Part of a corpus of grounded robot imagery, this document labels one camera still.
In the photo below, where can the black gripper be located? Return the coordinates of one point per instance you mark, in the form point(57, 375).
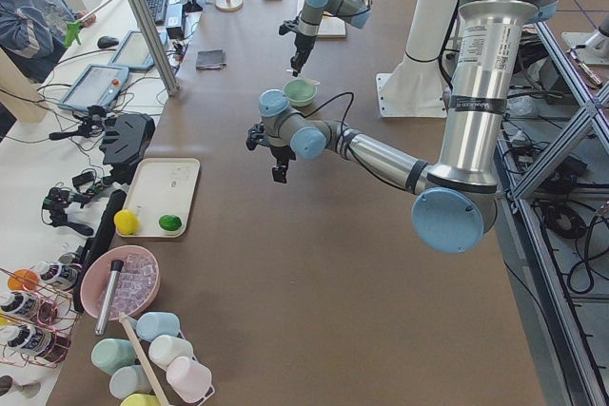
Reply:
point(281, 153)
point(302, 43)

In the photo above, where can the white ceramic spoon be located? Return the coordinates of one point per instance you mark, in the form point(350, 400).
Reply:
point(300, 77)

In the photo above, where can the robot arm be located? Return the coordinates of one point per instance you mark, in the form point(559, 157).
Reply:
point(352, 12)
point(445, 163)

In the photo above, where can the pale green bowl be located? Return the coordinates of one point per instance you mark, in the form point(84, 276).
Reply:
point(300, 93)

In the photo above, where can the pink bowl with ice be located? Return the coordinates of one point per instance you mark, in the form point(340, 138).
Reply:
point(137, 287)

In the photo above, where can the grey folded cloth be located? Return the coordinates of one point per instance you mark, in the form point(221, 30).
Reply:
point(210, 59)

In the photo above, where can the green lime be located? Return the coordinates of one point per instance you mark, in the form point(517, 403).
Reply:
point(170, 222)

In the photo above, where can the cream tray with bear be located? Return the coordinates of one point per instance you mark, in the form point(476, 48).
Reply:
point(161, 186)

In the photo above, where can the yellow lemon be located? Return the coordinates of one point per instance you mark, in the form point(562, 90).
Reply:
point(126, 222)

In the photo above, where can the teach pendant tablet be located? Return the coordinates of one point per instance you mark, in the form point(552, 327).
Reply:
point(133, 53)
point(98, 85)

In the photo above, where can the metal muddler rod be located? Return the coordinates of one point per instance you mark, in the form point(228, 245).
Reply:
point(116, 267)

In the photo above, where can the blue plastic cup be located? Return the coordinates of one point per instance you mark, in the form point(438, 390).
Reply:
point(152, 325)

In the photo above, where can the white plastic cup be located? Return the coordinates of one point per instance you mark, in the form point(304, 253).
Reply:
point(164, 349)

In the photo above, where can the pink plastic cup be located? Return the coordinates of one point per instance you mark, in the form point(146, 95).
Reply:
point(191, 380)

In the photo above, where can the wooden stick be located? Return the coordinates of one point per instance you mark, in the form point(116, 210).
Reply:
point(141, 355)

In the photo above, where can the green plastic cup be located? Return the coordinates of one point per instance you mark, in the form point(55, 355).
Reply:
point(112, 354)

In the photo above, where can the person in blue jacket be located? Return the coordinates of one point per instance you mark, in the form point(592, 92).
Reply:
point(33, 34)

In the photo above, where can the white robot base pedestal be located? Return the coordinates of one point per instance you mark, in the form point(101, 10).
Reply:
point(414, 88)

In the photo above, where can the aluminium frame post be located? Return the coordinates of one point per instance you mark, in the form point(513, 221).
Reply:
point(148, 28)

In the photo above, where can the copper wire bottle rack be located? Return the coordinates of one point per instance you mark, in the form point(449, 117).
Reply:
point(37, 320)

